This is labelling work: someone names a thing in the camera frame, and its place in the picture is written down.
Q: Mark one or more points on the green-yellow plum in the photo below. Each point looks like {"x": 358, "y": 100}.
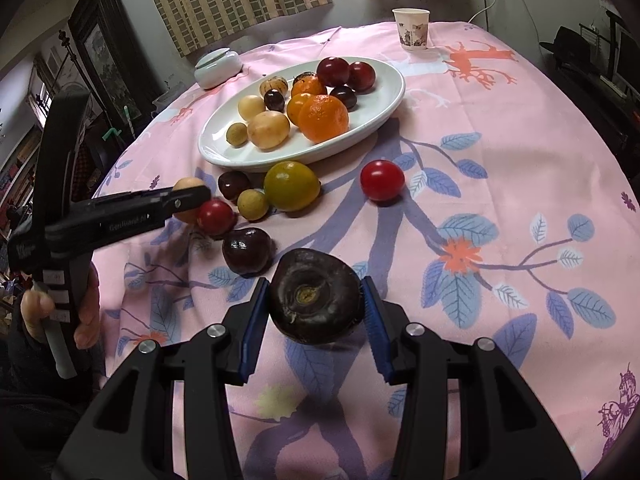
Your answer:
{"x": 291, "y": 186}

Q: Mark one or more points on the striped tan fruit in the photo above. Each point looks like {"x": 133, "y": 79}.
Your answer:
{"x": 274, "y": 84}

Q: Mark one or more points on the dark computer desk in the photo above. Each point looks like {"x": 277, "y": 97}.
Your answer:
{"x": 610, "y": 120}

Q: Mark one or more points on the small yellow round fruit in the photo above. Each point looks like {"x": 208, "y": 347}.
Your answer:
{"x": 252, "y": 205}
{"x": 236, "y": 135}

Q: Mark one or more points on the pale yellow round fruit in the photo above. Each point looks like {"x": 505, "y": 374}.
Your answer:
{"x": 251, "y": 107}
{"x": 190, "y": 181}

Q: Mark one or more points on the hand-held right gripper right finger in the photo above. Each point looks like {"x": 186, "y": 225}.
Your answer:
{"x": 376, "y": 330}

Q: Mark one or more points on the cluttered bookshelf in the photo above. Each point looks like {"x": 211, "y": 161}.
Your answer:
{"x": 20, "y": 175}

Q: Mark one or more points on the person's left hand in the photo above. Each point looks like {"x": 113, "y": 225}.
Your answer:
{"x": 90, "y": 305}

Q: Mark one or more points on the dark framed picture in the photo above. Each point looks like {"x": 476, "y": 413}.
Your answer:
{"x": 100, "y": 50}

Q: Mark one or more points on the dark brown round fruit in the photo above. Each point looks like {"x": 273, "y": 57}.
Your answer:
{"x": 315, "y": 305}

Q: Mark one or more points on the white oval plate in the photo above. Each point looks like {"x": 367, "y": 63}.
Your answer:
{"x": 380, "y": 92}

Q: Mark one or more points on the computer monitor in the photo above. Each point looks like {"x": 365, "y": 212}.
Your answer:
{"x": 627, "y": 60}

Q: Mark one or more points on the brown checked curtain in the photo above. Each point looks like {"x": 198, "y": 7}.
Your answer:
{"x": 225, "y": 5}

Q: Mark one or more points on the black hat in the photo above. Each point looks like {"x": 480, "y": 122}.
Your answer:
{"x": 570, "y": 42}

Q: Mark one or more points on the pale green lidded jar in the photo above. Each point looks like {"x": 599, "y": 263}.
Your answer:
{"x": 217, "y": 70}

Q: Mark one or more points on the red cherry tomato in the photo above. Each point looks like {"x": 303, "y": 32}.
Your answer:
{"x": 215, "y": 217}
{"x": 382, "y": 180}

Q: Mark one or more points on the dark red plum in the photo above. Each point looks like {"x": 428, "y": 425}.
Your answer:
{"x": 361, "y": 76}

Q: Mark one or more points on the small dark plum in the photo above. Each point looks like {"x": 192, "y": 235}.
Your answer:
{"x": 274, "y": 100}

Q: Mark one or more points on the small tangerine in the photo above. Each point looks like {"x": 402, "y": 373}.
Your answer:
{"x": 306, "y": 88}
{"x": 295, "y": 110}

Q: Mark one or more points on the yellow pear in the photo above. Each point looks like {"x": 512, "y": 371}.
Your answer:
{"x": 268, "y": 130}

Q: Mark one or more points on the person's left forearm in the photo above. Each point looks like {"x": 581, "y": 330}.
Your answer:
{"x": 30, "y": 395}

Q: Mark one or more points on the dark purple plum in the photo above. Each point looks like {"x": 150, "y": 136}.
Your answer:
{"x": 247, "y": 251}
{"x": 343, "y": 97}
{"x": 332, "y": 71}
{"x": 234, "y": 184}

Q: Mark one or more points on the printed paper cup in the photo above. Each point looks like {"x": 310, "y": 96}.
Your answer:
{"x": 411, "y": 30}

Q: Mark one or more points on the large orange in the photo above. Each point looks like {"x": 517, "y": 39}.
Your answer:
{"x": 324, "y": 119}

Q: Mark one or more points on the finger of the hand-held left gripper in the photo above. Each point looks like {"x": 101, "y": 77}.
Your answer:
{"x": 190, "y": 199}

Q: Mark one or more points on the green plastic hook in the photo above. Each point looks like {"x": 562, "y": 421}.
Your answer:
{"x": 112, "y": 135}

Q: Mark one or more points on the pink printed tablecloth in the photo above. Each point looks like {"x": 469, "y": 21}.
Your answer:
{"x": 500, "y": 135}

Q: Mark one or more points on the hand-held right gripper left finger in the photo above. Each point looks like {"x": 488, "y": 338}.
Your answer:
{"x": 254, "y": 330}

